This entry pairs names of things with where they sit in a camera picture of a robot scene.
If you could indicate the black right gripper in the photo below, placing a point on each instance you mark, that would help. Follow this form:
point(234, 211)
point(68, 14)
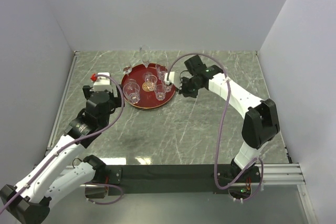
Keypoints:
point(183, 91)

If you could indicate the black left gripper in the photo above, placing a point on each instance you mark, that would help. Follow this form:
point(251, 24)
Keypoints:
point(116, 101)

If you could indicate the small clear shot glass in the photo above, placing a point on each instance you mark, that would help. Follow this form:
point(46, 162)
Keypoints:
point(150, 82)
point(160, 92)
point(168, 88)

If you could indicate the clear faceted tumbler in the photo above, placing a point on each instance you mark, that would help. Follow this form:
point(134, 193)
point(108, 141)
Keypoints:
point(131, 91)
point(161, 70)

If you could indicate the clear stemmed wine glass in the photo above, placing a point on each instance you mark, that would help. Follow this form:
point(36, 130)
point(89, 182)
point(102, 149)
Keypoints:
point(127, 69)

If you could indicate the tall clear champagne flute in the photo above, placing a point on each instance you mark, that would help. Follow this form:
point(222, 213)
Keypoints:
point(145, 56)

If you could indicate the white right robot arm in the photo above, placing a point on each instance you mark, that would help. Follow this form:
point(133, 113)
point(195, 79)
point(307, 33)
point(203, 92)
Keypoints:
point(261, 123)

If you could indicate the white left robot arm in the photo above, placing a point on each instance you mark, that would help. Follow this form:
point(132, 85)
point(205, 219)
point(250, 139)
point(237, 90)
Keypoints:
point(31, 199)

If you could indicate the red round lacquer tray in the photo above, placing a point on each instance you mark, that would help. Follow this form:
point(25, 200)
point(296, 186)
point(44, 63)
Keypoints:
point(147, 98)

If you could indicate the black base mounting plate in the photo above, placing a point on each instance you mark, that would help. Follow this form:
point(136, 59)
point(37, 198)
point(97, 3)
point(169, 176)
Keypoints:
point(151, 179)

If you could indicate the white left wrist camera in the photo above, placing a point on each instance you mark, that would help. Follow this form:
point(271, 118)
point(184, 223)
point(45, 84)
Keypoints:
point(101, 83)

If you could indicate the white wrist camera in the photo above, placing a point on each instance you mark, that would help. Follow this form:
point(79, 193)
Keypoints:
point(101, 83)
point(169, 78)

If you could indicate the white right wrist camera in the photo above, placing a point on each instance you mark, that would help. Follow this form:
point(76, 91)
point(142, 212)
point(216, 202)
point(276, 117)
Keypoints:
point(169, 78)

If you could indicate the aluminium extrusion rail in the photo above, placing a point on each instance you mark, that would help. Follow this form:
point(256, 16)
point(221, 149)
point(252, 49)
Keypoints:
point(283, 174)

